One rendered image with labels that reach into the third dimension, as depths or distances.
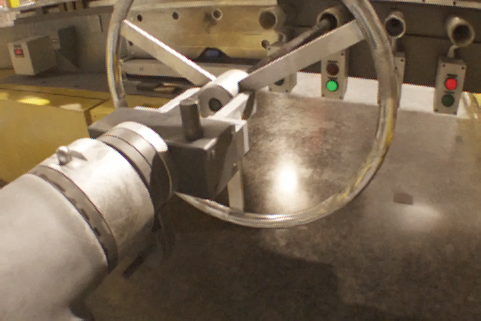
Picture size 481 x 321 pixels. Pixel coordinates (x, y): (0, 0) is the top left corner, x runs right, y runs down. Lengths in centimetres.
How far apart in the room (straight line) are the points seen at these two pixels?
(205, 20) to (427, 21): 76
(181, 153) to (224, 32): 104
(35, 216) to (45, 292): 4
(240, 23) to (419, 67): 61
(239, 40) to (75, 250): 112
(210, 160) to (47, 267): 14
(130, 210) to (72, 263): 5
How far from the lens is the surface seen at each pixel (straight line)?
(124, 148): 25
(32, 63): 200
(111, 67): 51
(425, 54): 111
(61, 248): 20
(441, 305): 133
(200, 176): 27
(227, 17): 127
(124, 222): 23
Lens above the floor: 100
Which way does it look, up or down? 28 degrees down
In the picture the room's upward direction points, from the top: 4 degrees counter-clockwise
